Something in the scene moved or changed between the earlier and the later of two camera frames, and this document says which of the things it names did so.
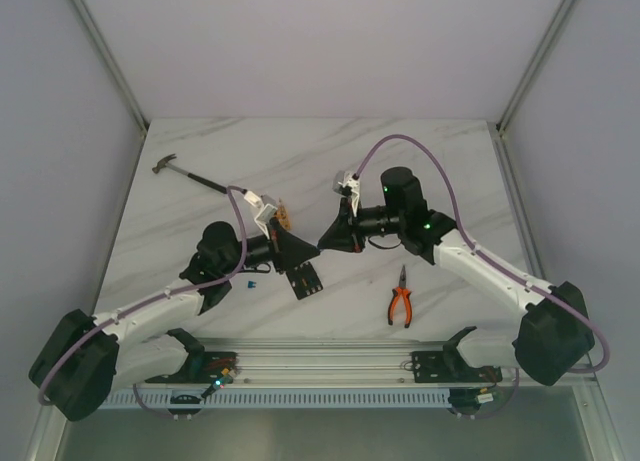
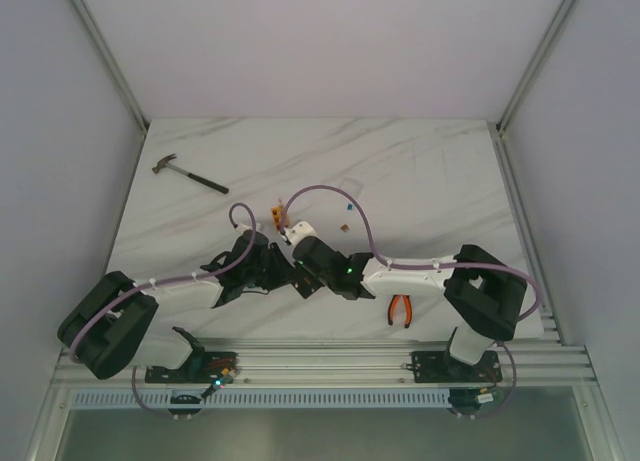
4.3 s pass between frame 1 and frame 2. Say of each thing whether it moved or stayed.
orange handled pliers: stayed
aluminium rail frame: stayed
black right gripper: moved
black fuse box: stayed
